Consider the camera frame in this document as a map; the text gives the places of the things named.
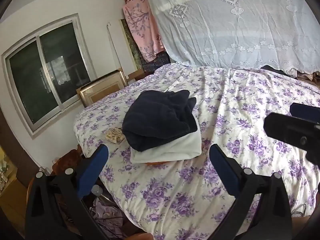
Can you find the purple floral bed sheet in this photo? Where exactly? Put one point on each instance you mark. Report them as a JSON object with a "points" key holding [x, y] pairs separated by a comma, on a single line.
{"points": [[225, 105]]}

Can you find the wooden headboard panel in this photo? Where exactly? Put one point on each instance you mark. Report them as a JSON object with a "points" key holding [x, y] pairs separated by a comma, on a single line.
{"points": [[102, 91]]}

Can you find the light wooden cabinet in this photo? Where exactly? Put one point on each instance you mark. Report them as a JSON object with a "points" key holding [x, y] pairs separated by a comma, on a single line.
{"points": [[12, 197]]}

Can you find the dark navy garment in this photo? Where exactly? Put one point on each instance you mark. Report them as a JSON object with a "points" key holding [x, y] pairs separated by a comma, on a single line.
{"points": [[157, 120]]}

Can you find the brown wooden chair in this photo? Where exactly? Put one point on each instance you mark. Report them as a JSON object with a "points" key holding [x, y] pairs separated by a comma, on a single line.
{"points": [[66, 161]]}

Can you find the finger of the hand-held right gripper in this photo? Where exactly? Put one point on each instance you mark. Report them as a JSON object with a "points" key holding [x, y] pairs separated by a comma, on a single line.
{"points": [[303, 112], [287, 128]]}

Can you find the lilac crumpled cloth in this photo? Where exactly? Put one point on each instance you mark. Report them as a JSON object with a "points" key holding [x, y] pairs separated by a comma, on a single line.
{"points": [[107, 212]]}

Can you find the white folded garment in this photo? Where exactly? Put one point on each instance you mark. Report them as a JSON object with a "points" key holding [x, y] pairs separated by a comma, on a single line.
{"points": [[172, 147]]}

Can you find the white lace mosquito net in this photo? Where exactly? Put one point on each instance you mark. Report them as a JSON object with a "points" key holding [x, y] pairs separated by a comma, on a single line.
{"points": [[237, 22]]}

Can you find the green patterned panel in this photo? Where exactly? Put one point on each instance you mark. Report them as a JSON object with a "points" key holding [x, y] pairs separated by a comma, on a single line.
{"points": [[132, 47]]}

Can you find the beige patterned pouch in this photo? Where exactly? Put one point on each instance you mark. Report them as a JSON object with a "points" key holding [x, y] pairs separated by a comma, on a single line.
{"points": [[114, 135]]}

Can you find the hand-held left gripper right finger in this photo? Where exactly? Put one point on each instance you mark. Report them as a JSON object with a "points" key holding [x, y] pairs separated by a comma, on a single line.
{"points": [[225, 171]]}

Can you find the beige satin cloth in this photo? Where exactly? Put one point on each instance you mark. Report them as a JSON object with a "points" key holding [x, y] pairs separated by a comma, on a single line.
{"points": [[306, 75]]}

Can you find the orange cloth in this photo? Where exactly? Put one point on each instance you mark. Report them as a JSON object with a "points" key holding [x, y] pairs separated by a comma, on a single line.
{"points": [[156, 162]]}

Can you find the white narrow board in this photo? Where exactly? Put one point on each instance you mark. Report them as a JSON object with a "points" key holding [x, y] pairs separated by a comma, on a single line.
{"points": [[115, 47]]}

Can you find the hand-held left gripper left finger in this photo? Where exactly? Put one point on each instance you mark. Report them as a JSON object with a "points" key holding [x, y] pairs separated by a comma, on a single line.
{"points": [[92, 171]]}

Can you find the dark patterned cloth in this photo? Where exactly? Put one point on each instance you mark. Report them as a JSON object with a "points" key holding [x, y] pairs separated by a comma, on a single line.
{"points": [[156, 63]]}

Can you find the sliding glass window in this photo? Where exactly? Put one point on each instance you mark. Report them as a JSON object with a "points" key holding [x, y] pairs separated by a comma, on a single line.
{"points": [[47, 72]]}

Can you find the pink floral cloth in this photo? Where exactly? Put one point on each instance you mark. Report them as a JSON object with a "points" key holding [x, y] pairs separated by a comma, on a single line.
{"points": [[142, 25]]}

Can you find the clear plastic bottle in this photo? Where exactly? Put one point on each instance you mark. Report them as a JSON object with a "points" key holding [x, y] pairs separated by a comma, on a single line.
{"points": [[97, 190]]}

